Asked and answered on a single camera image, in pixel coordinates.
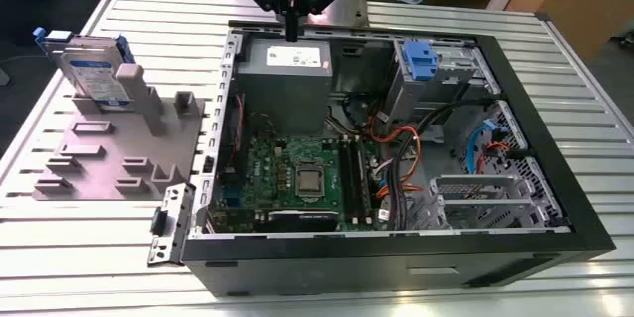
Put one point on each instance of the hard disk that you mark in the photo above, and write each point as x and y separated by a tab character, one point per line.
94	79

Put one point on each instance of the metal disk bay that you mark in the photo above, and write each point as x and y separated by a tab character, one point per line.
485	202

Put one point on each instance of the blue drive latch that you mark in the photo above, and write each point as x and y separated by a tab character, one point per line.
420	61

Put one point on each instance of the grey power supply unit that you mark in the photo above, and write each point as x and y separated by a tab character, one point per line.
282	98

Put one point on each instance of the metal optical drive cage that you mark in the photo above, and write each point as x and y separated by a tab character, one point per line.
426	94

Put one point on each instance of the green motherboard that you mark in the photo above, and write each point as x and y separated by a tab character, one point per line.
267	153

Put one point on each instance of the black CPU socket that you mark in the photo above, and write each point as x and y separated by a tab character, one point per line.
310	164

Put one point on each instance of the silver CPU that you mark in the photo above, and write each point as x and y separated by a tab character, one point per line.
310	180

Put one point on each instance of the black RAM slot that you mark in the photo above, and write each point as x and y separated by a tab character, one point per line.
349	179
364	183

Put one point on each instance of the grey parts rack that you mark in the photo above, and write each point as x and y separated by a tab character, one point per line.
129	146

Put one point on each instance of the black graphics card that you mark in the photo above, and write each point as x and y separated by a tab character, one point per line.
297	220

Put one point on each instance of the black open PC case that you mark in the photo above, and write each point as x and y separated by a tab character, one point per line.
346	268

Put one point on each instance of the metal card retention bracket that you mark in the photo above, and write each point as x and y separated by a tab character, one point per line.
171	220

